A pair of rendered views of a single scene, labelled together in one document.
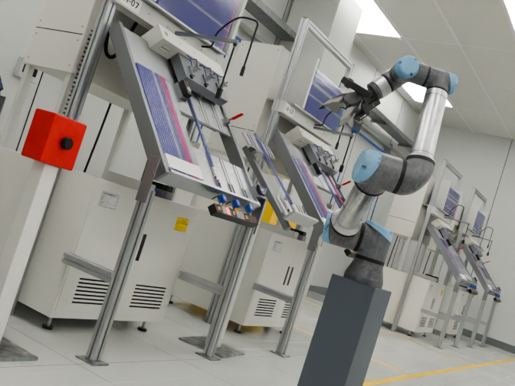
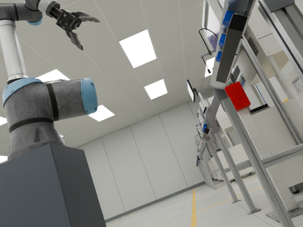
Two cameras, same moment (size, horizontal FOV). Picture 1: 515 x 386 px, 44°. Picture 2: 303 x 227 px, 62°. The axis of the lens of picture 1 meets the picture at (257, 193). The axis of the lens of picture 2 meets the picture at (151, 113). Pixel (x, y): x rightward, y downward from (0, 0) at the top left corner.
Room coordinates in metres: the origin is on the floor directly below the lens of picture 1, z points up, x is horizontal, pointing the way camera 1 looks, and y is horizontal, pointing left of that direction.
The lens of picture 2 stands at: (3.20, -0.51, 0.36)
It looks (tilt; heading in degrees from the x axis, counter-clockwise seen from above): 16 degrees up; 152
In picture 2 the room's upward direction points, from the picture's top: 22 degrees counter-clockwise
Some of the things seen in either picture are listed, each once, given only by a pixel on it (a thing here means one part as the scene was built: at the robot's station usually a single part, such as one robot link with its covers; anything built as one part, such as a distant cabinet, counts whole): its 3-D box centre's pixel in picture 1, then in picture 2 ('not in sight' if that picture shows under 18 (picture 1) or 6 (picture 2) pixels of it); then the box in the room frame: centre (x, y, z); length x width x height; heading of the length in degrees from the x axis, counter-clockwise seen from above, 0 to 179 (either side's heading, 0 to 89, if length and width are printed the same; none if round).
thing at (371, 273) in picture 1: (365, 269); (35, 142); (2.46, -0.49, 0.60); 0.15 x 0.15 x 0.10
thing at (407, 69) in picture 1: (409, 70); (30, 12); (2.20, -0.37, 1.31); 0.11 x 0.11 x 0.08; 1
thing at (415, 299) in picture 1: (420, 246); not in sight; (7.20, -1.92, 0.95); 1.36 x 0.82 x 1.90; 58
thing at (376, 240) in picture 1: (373, 240); (29, 104); (2.46, -0.48, 0.72); 0.13 x 0.12 x 0.14; 91
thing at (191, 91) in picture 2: not in sight; (193, 91); (-1.14, 3.03, 2.10); 0.58 x 0.14 x 0.41; 148
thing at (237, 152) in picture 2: not in sight; (221, 135); (-1.07, 3.15, 0.95); 1.36 x 0.82 x 1.90; 58
